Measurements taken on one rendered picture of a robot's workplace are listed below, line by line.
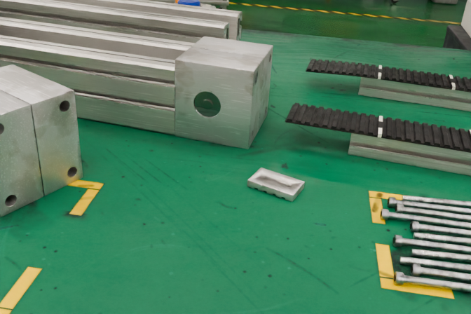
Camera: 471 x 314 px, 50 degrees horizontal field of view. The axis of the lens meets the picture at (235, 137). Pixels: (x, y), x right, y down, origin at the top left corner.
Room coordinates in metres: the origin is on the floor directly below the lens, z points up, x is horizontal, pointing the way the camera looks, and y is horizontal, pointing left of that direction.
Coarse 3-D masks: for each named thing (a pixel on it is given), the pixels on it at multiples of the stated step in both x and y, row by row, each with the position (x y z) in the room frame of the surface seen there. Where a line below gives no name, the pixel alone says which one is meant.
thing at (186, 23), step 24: (0, 0) 0.80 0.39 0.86; (24, 0) 0.80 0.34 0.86; (48, 0) 0.81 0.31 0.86; (72, 0) 0.85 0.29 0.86; (96, 0) 0.84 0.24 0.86; (120, 0) 0.84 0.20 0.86; (144, 0) 0.85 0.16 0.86; (72, 24) 0.77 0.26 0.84; (96, 24) 0.78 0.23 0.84; (120, 24) 0.77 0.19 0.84; (144, 24) 0.74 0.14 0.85; (168, 24) 0.73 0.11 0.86; (192, 24) 0.73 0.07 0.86; (216, 24) 0.72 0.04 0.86
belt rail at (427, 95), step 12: (360, 84) 0.70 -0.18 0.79; (372, 84) 0.69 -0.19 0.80; (384, 84) 0.69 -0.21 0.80; (396, 84) 0.68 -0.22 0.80; (408, 84) 0.68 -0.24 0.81; (372, 96) 0.69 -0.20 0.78; (384, 96) 0.69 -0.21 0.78; (396, 96) 0.68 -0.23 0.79; (408, 96) 0.68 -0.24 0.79; (420, 96) 0.67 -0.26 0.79; (432, 96) 0.68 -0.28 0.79; (444, 96) 0.67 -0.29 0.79; (456, 96) 0.66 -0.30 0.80; (468, 96) 0.66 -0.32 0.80; (456, 108) 0.66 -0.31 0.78; (468, 108) 0.66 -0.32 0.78
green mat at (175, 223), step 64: (384, 64) 0.84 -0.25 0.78; (448, 64) 0.86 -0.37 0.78; (128, 128) 0.54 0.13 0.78; (320, 128) 0.57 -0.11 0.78; (64, 192) 0.40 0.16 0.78; (128, 192) 0.41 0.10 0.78; (192, 192) 0.41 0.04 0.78; (256, 192) 0.42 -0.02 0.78; (320, 192) 0.43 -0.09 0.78; (448, 192) 0.44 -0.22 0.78; (0, 256) 0.31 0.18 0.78; (64, 256) 0.31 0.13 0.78; (128, 256) 0.32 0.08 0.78; (192, 256) 0.32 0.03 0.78; (256, 256) 0.33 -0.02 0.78; (320, 256) 0.33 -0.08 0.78
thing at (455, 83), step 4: (448, 76) 0.70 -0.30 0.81; (452, 76) 0.70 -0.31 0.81; (456, 76) 0.70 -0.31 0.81; (448, 80) 0.69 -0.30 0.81; (452, 80) 0.69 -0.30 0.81; (456, 80) 0.69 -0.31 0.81; (460, 80) 0.69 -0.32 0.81; (452, 84) 0.67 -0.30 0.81; (456, 84) 0.68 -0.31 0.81; (460, 84) 0.67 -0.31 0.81; (452, 88) 0.66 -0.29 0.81; (456, 88) 0.66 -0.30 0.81; (460, 88) 0.66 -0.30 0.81; (464, 88) 0.66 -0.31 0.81
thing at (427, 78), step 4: (420, 72) 0.71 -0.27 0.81; (428, 72) 0.71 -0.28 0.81; (420, 76) 0.70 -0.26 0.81; (424, 76) 0.69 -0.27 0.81; (428, 76) 0.69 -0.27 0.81; (432, 76) 0.70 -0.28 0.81; (420, 80) 0.68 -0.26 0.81; (424, 80) 0.68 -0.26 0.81; (428, 80) 0.68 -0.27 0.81; (432, 80) 0.69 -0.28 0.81; (420, 84) 0.67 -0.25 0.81; (424, 84) 0.67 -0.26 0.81; (428, 84) 0.67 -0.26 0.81; (432, 84) 0.67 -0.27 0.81
